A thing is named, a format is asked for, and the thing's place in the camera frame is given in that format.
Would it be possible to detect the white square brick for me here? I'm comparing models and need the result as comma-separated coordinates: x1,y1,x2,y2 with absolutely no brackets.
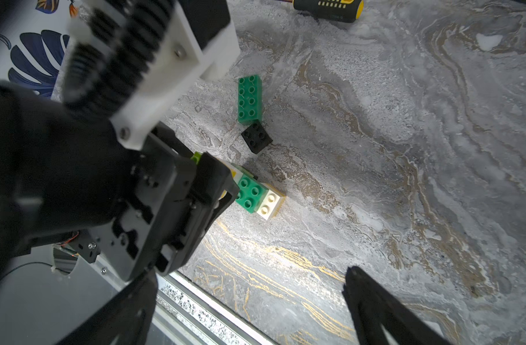
257,183,286,221
224,162,244,183

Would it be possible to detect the black handle screwdriver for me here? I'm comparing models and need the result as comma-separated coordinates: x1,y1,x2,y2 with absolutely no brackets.
286,0,364,24

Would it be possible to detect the dark green long brick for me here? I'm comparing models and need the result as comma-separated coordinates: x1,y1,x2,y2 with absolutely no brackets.
237,75,263,125
236,174,269,214

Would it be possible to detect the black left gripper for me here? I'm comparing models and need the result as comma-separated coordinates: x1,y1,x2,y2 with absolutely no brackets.
89,123,239,282

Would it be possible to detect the black square brick centre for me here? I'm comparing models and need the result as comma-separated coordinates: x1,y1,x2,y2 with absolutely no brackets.
241,121,272,154

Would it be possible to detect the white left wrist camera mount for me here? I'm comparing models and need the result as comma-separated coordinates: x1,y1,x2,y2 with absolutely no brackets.
62,0,241,151

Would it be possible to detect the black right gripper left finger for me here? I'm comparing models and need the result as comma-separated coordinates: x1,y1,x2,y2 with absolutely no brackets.
58,270,158,344

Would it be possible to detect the lime green brick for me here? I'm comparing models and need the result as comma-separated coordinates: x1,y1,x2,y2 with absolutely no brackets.
191,152,202,164

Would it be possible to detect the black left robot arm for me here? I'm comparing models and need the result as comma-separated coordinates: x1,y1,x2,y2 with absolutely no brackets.
0,83,239,282

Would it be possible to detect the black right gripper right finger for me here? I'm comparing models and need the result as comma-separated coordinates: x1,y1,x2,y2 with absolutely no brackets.
342,266,449,344

